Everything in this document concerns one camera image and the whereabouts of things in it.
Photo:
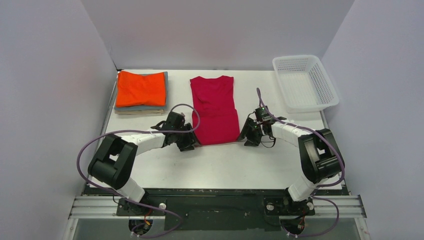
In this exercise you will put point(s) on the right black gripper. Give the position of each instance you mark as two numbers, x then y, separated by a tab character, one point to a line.
250	131

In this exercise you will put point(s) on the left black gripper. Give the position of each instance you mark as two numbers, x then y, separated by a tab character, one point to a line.
185	139

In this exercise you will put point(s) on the red t shirt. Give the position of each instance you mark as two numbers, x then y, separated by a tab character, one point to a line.
213	99

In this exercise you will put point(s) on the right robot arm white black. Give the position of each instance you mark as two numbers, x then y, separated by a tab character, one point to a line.
320	159

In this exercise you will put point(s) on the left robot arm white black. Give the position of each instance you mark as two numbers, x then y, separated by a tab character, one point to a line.
113	162

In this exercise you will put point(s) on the beige folded t shirt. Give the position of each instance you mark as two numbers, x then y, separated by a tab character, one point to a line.
140	112

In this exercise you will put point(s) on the grey blue folded t shirt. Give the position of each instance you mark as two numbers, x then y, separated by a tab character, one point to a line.
166	89

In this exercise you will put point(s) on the white plastic basket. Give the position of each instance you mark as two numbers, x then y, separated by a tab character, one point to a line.
304	84

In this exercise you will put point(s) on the orange folded t shirt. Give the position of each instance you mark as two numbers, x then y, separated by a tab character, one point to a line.
140	87

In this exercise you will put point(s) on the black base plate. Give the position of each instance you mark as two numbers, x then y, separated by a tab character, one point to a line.
220	209

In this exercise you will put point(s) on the aluminium rail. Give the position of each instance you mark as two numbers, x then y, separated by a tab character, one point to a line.
103	207

